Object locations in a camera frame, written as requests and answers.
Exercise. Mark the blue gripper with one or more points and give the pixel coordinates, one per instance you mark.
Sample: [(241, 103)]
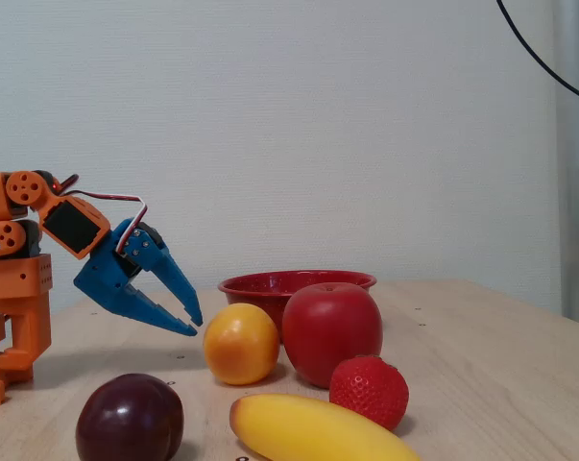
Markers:
[(108, 270)]

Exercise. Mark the dark purple plum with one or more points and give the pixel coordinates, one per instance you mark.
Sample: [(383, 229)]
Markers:
[(126, 418)]

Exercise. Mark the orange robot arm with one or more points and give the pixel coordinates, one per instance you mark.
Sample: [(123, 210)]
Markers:
[(15, 283)]

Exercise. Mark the red speckled bowl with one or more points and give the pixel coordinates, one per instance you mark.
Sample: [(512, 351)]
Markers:
[(250, 288)]

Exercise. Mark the orange yellow round fruit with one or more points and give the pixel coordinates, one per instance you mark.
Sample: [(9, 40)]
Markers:
[(241, 343)]

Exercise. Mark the red apple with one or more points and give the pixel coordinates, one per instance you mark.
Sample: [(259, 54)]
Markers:
[(332, 331)]

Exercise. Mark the yellow banana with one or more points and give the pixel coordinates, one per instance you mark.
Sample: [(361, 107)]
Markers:
[(308, 429)]

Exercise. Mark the red strawberry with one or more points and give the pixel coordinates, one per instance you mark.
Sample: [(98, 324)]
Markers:
[(368, 391)]

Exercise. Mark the grey metal pole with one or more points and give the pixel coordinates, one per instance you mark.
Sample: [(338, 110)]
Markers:
[(572, 201)]

